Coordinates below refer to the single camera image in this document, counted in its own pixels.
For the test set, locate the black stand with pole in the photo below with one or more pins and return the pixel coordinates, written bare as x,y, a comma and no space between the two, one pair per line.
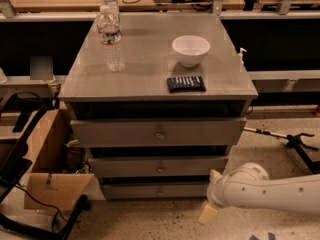
295,142

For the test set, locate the grey bottom drawer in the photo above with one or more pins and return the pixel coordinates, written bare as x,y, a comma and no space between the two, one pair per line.
152,191

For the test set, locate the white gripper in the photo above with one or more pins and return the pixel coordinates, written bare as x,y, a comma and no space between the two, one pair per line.
214,193

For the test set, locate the dark blue snack packet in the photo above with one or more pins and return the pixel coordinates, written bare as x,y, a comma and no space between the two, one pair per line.
186,84

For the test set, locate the brown cardboard box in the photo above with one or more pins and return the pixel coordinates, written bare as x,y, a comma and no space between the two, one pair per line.
47,182

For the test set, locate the grey drawer cabinet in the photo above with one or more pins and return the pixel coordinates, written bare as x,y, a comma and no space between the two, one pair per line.
140,91

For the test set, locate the white pump bottle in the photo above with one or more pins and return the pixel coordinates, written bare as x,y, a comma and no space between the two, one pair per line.
241,53

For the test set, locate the white bowl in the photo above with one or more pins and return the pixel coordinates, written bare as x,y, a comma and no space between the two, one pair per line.
190,50

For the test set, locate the grey top drawer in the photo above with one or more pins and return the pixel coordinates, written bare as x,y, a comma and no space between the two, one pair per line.
141,133

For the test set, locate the black chair frame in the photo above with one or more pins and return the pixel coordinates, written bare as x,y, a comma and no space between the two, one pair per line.
14,165

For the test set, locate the grey middle drawer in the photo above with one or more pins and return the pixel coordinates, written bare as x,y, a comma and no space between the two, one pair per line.
155,166

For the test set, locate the grey drawer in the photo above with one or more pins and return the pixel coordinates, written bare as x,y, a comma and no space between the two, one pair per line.
141,133
152,191
155,166

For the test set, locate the front clear water bottle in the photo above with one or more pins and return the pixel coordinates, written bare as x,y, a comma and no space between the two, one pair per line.
110,34

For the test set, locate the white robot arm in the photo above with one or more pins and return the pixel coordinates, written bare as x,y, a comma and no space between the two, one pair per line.
249,187

